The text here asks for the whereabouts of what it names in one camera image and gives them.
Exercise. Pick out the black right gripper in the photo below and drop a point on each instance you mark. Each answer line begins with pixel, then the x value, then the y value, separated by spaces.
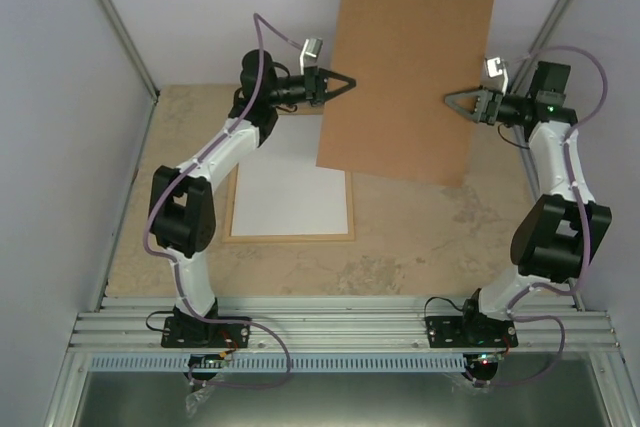
pixel 487 105

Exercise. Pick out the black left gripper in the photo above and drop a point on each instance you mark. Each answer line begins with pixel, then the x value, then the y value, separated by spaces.
pixel 319 76

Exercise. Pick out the brown backing board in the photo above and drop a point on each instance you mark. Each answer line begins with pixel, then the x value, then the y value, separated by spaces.
pixel 405 56

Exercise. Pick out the light wooden picture frame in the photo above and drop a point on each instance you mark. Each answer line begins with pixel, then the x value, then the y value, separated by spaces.
pixel 290 238

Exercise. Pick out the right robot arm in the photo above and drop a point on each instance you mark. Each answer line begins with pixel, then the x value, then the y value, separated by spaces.
pixel 557 240

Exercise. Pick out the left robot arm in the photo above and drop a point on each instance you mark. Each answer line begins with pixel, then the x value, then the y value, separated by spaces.
pixel 181 220

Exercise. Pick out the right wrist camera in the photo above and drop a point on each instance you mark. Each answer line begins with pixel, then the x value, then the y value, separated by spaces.
pixel 496 68

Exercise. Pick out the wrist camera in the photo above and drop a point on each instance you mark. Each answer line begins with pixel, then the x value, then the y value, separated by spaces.
pixel 496 68
pixel 310 52

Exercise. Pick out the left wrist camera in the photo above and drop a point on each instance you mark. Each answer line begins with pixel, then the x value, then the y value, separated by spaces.
pixel 310 52

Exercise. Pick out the right aluminium corner post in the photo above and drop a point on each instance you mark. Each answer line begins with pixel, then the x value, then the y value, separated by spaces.
pixel 524 63

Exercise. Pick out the aluminium corner post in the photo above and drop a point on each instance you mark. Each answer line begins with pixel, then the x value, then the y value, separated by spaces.
pixel 524 63
pixel 115 20

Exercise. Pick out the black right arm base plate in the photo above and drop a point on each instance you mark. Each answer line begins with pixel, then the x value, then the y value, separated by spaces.
pixel 459 332

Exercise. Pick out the left aluminium corner post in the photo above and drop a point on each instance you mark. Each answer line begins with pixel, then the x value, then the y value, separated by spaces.
pixel 115 20

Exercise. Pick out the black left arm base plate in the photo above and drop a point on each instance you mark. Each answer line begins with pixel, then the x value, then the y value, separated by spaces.
pixel 183 331

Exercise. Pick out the aluminium mounting rail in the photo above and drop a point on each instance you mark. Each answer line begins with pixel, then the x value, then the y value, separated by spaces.
pixel 340 324

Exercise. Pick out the slotted grey cable duct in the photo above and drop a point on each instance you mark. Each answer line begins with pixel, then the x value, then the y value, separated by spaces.
pixel 278 363

